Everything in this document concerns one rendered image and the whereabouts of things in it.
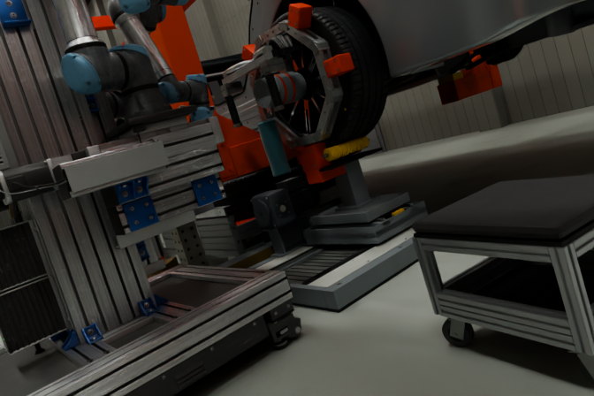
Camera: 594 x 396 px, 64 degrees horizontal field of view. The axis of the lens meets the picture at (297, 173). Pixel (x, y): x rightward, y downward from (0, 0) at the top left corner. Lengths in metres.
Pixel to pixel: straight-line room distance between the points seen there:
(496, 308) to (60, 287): 1.20
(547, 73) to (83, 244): 5.35
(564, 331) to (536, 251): 0.16
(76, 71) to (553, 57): 5.28
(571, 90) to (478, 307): 5.00
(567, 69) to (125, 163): 5.27
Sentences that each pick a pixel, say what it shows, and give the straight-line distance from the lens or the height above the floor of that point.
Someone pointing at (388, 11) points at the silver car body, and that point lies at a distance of 2.03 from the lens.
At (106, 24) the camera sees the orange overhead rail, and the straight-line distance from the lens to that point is 8.58.
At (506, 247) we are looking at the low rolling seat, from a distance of 1.04.
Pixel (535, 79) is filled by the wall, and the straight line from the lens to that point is 6.17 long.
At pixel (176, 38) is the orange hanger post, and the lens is 2.49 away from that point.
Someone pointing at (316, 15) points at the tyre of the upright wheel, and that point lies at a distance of 2.12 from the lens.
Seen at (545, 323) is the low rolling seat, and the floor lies 0.14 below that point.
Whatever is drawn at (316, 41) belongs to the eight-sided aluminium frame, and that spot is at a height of 0.97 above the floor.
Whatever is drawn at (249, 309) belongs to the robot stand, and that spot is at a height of 0.17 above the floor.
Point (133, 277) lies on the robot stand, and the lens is 1.66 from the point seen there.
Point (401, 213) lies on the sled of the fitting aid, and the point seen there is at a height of 0.16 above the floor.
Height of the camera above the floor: 0.63
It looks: 4 degrees down
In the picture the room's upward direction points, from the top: 17 degrees counter-clockwise
